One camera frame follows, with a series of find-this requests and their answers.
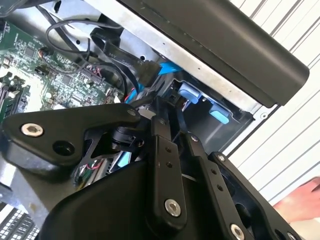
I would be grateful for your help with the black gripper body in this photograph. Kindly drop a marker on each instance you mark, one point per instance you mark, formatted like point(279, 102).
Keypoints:
point(112, 212)

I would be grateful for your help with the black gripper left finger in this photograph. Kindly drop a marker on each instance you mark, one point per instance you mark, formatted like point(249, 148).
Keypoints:
point(62, 125)

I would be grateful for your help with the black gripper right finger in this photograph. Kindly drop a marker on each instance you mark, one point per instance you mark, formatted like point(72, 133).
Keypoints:
point(225, 190)

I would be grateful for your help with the hard disk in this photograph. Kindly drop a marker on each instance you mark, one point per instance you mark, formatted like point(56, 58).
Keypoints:
point(190, 93)

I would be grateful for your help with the bare person hand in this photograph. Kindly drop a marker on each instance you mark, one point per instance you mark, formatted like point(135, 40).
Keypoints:
point(302, 200)

